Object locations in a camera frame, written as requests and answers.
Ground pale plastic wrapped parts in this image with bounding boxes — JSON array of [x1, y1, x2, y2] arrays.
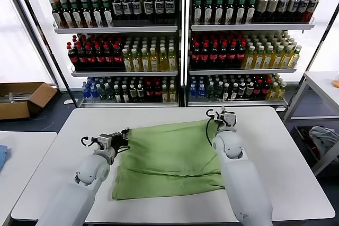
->
[[0, 92, 30, 104]]

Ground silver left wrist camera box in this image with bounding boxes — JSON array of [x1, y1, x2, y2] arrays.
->
[[97, 134, 113, 149]]

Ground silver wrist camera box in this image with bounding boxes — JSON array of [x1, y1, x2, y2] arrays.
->
[[221, 112, 237, 126], [97, 134, 113, 149]]

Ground grey crumpled cloth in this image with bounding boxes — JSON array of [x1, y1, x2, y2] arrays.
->
[[308, 126, 339, 163]]

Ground black storage crate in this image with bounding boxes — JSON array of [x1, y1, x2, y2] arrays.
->
[[290, 125, 339, 170]]

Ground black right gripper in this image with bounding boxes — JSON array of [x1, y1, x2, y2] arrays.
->
[[213, 106, 228, 125]]

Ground brown cardboard box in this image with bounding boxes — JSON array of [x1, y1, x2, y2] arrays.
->
[[0, 82, 58, 121]]

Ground light green polo shirt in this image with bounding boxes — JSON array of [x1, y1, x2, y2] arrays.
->
[[110, 119, 226, 201]]

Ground grey metal shelf unit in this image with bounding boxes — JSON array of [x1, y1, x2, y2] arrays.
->
[[34, 0, 186, 109], [185, 0, 316, 112]]

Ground thin dark window post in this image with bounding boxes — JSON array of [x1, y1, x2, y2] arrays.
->
[[298, 0, 339, 92]]

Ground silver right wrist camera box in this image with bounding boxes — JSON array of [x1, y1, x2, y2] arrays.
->
[[221, 112, 237, 126]]

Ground thin black window post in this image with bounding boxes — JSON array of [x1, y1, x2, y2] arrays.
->
[[15, 0, 72, 100]]

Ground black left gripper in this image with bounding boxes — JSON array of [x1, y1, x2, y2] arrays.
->
[[110, 128, 131, 152]]

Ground dark bottle beige label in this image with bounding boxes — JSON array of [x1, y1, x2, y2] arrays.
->
[[256, 0, 268, 23], [266, 0, 279, 23]]

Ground blue folded cloth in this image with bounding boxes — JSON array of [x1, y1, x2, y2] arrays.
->
[[0, 144, 13, 174]]

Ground thick grey window post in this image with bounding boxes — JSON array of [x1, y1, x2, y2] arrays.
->
[[0, 0, 59, 87]]

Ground cola bottle red cap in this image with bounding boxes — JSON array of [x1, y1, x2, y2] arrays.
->
[[146, 82, 155, 103], [94, 44, 106, 70], [236, 40, 246, 69], [261, 79, 271, 101], [253, 80, 263, 101], [104, 44, 115, 70], [113, 44, 124, 70], [218, 41, 228, 69], [227, 40, 238, 69], [154, 82, 163, 103], [85, 45, 96, 70], [67, 42, 79, 70], [190, 41, 201, 69], [200, 41, 210, 69], [76, 45, 87, 70], [209, 41, 219, 69]]

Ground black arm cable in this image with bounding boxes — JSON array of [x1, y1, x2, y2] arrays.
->
[[205, 108, 220, 147], [81, 136, 99, 148]]

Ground dark red cloth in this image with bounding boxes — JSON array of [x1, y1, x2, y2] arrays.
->
[[307, 135, 318, 158]]

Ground dark bottle blue white label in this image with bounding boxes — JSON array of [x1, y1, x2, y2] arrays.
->
[[298, 0, 309, 23], [307, 0, 319, 23], [288, 0, 299, 23], [131, 0, 142, 22], [154, 0, 165, 21], [112, 0, 124, 22], [278, 0, 289, 23], [165, 0, 175, 21], [122, 0, 133, 22], [143, 0, 154, 21]]

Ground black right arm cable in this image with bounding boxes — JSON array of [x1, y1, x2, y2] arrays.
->
[[205, 108, 220, 147]]

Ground dark bottle green cap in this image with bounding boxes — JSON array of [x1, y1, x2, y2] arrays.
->
[[235, 0, 246, 25], [102, 0, 114, 28], [214, 0, 225, 25], [52, 0, 64, 30], [203, 0, 214, 25], [60, 0, 74, 29], [80, 0, 93, 29], [91, 0, 104, 29], [225, 0, 236, 25], [246, 0, 257, 25], [69, 0, 83, 29], [193, 0, 204, 25]]

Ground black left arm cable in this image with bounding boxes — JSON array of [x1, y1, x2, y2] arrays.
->
[[81, 136, 99, 148]]

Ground white metal frame table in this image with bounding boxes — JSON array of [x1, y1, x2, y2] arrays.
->
[[282, 71, 339, 176]]

